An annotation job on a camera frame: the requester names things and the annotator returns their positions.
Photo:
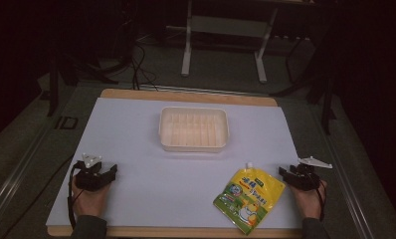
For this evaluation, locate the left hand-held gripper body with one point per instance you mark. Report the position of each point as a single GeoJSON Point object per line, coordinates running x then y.
{"type": "Point", "coordinates": [88, 176]}

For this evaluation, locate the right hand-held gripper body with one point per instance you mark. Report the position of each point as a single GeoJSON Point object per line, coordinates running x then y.
{"type": "Point", "coordinates": [305, 174]}

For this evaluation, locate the yellow green spout pouch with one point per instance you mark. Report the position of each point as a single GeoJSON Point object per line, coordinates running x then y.
{"type": "Point", "coordinates": [249, 199]}

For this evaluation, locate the cream plastic basket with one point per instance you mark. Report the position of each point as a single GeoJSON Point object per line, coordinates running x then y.
{"type": "Point", "coordinates": [193, 129]}

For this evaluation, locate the person's right hand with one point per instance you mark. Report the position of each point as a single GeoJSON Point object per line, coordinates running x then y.
{"type": "Point", "coordinates": [308, 202]}

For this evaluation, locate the white paper sheet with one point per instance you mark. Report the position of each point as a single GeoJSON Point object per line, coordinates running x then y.
{"type": "Point", "coordinates": [172, 166]}

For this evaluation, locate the black stand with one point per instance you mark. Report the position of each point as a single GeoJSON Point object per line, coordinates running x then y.
{"type": "Point", "coordinates": [86, 59]}

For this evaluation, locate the white metal stand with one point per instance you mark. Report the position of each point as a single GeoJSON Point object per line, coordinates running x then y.
{"type": "Point", "coordinates": [226, 36]}

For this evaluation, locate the black metal frame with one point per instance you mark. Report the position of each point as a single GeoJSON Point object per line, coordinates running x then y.
{"type": "Point", "coordinates": [322, 83]}

